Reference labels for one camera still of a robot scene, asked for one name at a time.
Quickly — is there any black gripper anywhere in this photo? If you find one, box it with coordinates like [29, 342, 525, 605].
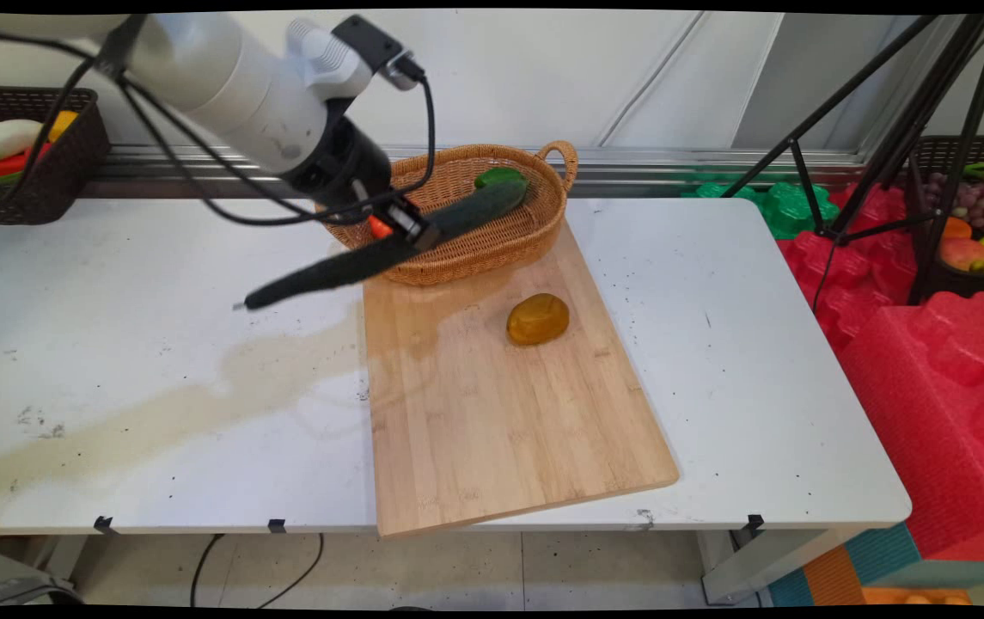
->
[282, 119, 442, 254]

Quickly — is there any dark green cucumber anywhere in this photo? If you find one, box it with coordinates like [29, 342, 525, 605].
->
[234, 179, 529, 312]

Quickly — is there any green pepper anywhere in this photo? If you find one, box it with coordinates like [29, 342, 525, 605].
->
[474, 168, 528, 192]

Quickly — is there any brown yellow potato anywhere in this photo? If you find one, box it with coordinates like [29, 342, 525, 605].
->
[506, 293, 571, 347]

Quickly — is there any bamboo cutting board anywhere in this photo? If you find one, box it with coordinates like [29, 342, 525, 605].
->
[361, 215, 681, 540]

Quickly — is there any dark woven vegetable basket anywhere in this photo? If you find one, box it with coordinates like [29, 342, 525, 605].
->
[0, 86, 112, 227]

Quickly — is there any white eggplant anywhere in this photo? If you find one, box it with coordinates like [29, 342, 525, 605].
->
[0, 119, 45, 162]

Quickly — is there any green foam mat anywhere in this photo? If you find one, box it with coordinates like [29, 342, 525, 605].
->
[682, 175, 841, 241]

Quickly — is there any red foam mat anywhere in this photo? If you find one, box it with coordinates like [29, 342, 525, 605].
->
[838, 291, 984, 561]
[777, 182, 918, 355]

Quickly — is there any white table leg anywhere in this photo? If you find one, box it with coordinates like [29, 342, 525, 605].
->
[697, 528, 855, 604]

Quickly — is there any black tripod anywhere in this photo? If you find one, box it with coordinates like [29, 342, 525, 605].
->
[719, 13, 984, 307]

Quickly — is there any grey floor base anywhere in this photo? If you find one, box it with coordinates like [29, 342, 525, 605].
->
[0, 540, 85, 608]

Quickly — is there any dark woven fruit basket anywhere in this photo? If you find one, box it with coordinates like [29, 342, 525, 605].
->
[908, 135, 984, 303]

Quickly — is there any red yellow mango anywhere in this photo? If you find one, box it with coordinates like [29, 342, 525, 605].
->
[939, 238, 984, 273]

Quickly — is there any purple grape bunch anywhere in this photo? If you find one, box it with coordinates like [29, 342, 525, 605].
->
[926, 172, 984, 232]

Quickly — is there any teal orange foam block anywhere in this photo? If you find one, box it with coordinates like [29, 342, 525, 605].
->
[765, 523, 984, 608]

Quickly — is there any black camera cable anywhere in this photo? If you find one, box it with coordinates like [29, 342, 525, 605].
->
[0, 30, 439, 228]

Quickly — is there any woven wicker basket with handles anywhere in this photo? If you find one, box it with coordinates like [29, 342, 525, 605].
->
[318, 141, 579, 287]

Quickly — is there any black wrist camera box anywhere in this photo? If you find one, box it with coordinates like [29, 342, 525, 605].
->
[333, 15, 429, 92]

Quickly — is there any grey metal wall rail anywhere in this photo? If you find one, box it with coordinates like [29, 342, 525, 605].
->
[79, 144, 869, 200]

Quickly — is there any black floor cable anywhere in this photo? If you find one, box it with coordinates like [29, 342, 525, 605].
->
[254, 533, 326, 609]
[190, 533, 227, 608]

